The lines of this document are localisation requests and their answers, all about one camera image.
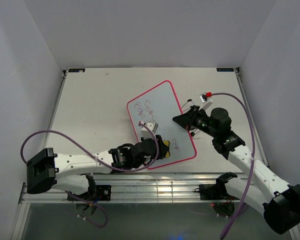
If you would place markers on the blue corner label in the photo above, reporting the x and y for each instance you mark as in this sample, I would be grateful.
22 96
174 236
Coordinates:
76 70
225 69

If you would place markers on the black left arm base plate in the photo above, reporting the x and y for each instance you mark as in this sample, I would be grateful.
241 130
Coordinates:
97 193

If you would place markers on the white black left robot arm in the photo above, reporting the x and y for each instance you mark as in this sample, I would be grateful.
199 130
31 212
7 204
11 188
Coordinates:
73 172

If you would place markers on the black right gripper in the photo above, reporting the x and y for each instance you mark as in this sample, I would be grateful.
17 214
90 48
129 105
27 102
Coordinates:
187 120

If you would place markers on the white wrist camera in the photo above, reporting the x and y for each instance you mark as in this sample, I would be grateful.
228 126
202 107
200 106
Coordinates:
206 99
148 129

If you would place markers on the pink framed whiteboard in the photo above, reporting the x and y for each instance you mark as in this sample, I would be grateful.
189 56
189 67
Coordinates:
159 105

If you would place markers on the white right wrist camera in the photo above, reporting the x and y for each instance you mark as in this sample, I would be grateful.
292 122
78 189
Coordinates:
206 99

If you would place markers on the blue right corner label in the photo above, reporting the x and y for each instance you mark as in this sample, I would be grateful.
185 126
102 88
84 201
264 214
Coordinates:
225 69

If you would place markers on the yellow black whiteboard eraser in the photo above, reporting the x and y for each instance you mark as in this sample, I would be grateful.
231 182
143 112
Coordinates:
165 149

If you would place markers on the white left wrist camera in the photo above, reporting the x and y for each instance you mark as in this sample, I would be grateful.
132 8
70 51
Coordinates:
148 129

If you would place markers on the wire whiteboard stand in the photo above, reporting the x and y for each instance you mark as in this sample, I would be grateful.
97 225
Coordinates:
185 107

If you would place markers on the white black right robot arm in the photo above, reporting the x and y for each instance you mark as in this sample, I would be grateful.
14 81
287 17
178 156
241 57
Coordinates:
276 199

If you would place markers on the blue left corner label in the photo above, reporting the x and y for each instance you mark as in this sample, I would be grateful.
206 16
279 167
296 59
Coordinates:
76 70

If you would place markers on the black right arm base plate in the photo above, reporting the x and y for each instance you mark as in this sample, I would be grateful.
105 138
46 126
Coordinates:
212 192

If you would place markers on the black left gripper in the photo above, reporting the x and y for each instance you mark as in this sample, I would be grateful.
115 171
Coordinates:
162 149

